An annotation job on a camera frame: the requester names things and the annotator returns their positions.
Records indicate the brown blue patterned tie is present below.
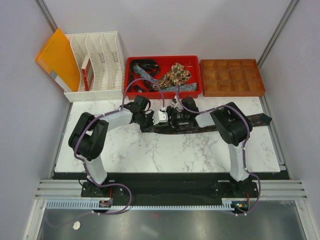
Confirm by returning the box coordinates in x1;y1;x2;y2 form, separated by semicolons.
151;113;272;135

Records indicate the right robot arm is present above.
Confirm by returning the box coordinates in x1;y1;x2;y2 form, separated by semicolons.
166;97;253;197

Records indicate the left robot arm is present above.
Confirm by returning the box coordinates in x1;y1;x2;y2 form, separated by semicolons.
68;95;168;197

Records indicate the light blue paisley tie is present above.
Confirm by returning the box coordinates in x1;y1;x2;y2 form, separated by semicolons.
132;64;199;93

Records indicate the floral beige green tie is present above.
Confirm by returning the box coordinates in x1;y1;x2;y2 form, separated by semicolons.
156;62;192;92

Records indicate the black dark tie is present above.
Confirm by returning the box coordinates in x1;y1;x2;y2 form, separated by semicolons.
128;59;161;93

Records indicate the orange compartment tray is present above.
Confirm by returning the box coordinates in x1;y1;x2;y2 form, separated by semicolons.
199;59;266;97

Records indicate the red plastic tray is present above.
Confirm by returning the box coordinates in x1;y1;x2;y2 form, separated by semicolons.
124;55;203;100

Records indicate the white file organizer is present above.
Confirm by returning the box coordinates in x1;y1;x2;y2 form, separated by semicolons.
64;31;126;103

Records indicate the red book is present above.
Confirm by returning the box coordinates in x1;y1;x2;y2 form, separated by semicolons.
81;53;94;91

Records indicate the orange folder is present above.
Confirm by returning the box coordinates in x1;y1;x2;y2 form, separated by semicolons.
35;28;81;93

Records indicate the white crumpled paper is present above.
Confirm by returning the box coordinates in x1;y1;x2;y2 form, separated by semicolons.
72;221;81;230

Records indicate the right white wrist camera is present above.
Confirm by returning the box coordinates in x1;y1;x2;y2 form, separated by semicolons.
170;98;183;112

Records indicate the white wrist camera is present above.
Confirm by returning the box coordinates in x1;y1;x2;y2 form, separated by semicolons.
170;98;183;112
152;110;169;125

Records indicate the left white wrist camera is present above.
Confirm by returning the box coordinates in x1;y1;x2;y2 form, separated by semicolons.
152;110;169;125

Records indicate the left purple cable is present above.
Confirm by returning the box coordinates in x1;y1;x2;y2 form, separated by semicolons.
45;77;167;228

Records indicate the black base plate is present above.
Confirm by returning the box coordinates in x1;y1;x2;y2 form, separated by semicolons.
82;173;259;199

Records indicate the grey cable duct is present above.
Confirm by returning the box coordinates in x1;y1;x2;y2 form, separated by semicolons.
45;199;249;211

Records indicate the aluminium frame rail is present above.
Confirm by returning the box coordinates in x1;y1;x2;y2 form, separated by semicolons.
35;179;308;201

